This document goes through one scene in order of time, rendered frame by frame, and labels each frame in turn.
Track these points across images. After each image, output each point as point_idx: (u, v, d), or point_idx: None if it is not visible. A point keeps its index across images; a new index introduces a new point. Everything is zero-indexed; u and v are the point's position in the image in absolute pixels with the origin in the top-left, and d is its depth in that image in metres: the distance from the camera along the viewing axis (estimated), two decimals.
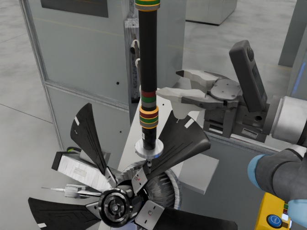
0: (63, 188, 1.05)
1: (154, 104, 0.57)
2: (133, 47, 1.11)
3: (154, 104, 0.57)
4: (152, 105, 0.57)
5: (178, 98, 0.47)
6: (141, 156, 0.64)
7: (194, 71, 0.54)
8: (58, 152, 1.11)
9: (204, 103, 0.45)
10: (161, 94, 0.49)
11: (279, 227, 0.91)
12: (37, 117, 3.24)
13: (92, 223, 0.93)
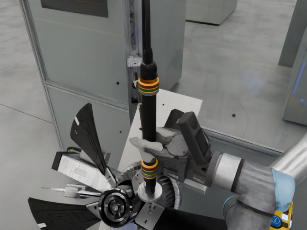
0: (63, 188, 1.05)
1: (154, 159, 0.67)
2: (134, 83, 1.21)
3: (154, 160, 0.67)
4: (152, 161, 0.67)
5: (142, 148, 0.61)
6: (143, 200, 0.74)
7: None
8: (58, 152, 1.11)
9: (159, 156, 0.59)
10: (132, 142, 0.63)
11: (279, 227, 0.91)
12: (37, 117, 3.24)
13: (92, 223, 0.93)
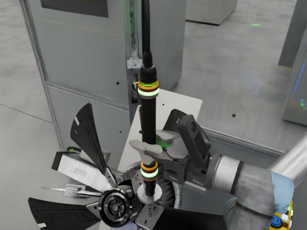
0: (63, 188, 1.05)
1: (154, 162, 0.68)
2: (134, 84, 1.21)
3: (154, 162, 0.68)
4: (152, 163, 0.67)
5: (142, 151, 0.62)
6: (142, 202, 0.74)
7: None
8: (58, 152, 1.11)
9: (158, 159, 0.59)
10: (132, 145, 0.64)
11: (279, 227, 0.91)
12: (37, 117, 3.24)
13: (92, 223, 0.93)
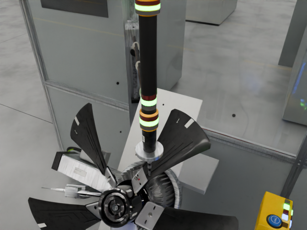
0: (63, 188, 1.05)
1: (154, 107, 0.58)
2: (133, 49, 1.11)
3: (154, 107, 0.58)
4: (152, 108, 0.58)
5: None
6: (141, 159, 0.65)
7: None
8: (58, 152, 1.11)
9: None
10: None
11: (279, 227, 0.91)
12: (37, 117, 3.24)
13: (92, 223, 0.93)
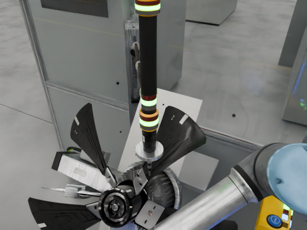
0: (63, 188, 1.05)
1: (154, 107, 0.58)
2: (133, 49, 1.11)
3: (154, 107, 0.58)
4: (152, 108, 0.58)
5: None
6: (141, 159, 0.65)
7: None
8: (58, 152, 1.11)
9: None
10: None
11: (279, 227, 0.91)
12: (37, 117, 3.24)
13: (98, 169, 0.95)
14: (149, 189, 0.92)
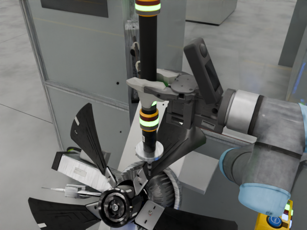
0: (63, 188, 1.05)
1: (154, 107, 0.58)
2: (133, 49, 1.11)
3: (154, 107, 0.58)
4: (152, 108, 0.58)
5: (141, 88, 0.52)
6: (141, 159, 0.65)
7: None
8: (58, 152, 1.11)
9: (161, 94, 0.49)
10: (129, 83, 0.54)
11: (279, 227, 0.91)
12: (37, 117, 3.24)
13: (98, 169, 0.95)
14: (149, 189, 0.92)
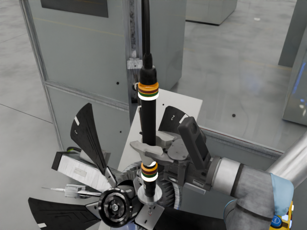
0: (63, 188, 1.05)
1: (154, 163, 0.68)
2: (134, 85, 1.21)
3: (154, 163, 0.68)
4: (152, 164, 0.68)
5: (143, 152, 0.62)
6: (142, 203, 0.75)
7: None
8: (58, 152, 1.11)
9: (159, 160, 0.59)
10: (133, 146, 0.64)
11: (279, 227, 0.91)
12: (37, 117, 3.24)
13: (98, 169, 0.95)
14: None
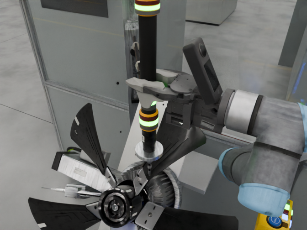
0: (63, 188, 1.05)
1: (154, 107, 0.58)
2: (133, 49, 1.11)
3: (154, 107, 0.58)
4: (152, 108, 0.58)
5: (140, 88, 0.52)
6: (141, 159, 0.65)
7: None
8: (58, 152, 1.11)
9: (160, 94, 0.49)
10: (129, 83, 0.54)
11: (279, 227, 0.91)
12: (37, 117, 3.24)
13: (98, 169, 0.95)
14: (149, 189, 0.92)
